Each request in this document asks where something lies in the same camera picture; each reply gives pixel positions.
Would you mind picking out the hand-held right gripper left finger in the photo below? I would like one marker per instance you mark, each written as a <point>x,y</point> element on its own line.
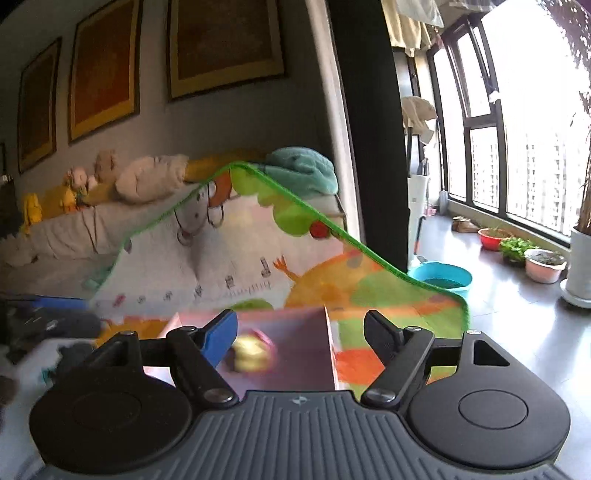
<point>221,337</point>

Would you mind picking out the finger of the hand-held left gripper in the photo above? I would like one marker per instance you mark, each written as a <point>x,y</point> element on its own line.
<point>55,303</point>
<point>51,323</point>

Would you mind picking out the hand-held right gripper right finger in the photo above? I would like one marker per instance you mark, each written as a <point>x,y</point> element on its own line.
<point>378,339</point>

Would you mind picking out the pink yellow rattle toy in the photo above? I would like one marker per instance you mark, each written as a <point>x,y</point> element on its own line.
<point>251,353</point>

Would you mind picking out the black plush toy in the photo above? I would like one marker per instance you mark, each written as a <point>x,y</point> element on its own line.
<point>76,357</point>

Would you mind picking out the pink cardboard box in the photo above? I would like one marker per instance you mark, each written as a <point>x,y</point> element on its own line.
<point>295,350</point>

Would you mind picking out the grey covered sofa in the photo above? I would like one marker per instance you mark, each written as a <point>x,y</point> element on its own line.
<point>69,235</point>

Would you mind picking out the printed cartoon play mat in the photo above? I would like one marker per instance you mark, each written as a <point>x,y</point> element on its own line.
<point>249,258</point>

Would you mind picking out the blue plastic basin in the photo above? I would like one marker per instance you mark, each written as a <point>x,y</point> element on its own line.
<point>438,277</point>

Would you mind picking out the large yellow plush toy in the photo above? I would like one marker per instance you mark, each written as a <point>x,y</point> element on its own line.
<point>32,210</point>

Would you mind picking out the small yellow plush toy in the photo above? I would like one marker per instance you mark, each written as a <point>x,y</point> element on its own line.
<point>70,199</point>

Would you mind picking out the white tall bin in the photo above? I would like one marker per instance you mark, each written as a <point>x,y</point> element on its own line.
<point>418,207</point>

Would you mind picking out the beige shoes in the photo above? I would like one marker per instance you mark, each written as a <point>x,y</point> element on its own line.
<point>464,225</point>

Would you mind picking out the brown plush toy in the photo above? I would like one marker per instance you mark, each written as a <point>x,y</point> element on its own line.
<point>106,166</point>

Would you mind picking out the red plastic basin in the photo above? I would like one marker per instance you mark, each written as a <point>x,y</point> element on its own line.
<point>491,240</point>

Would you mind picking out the cream pillow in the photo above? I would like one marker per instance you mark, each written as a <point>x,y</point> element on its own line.
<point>152,177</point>

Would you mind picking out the green potted plant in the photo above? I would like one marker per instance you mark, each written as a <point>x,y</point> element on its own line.
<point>517,249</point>

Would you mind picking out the pink flower pot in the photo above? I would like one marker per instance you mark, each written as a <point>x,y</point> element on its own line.
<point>545,270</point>

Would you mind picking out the green towel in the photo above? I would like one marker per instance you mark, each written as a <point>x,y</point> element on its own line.
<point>304,170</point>

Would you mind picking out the gold framed picture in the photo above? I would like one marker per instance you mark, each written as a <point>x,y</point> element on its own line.
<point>104,69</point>
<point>226,41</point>
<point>39,106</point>

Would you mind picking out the white tall plant pot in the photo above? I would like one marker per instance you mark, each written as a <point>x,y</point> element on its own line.
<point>579,267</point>

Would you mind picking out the hanging cream cloth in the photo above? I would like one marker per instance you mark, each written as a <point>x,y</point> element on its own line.
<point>418,115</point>

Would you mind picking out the cream curtain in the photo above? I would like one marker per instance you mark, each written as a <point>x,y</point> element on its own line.
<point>411,27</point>

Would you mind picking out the black window frame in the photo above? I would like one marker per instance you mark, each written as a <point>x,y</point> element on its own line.
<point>502,175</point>

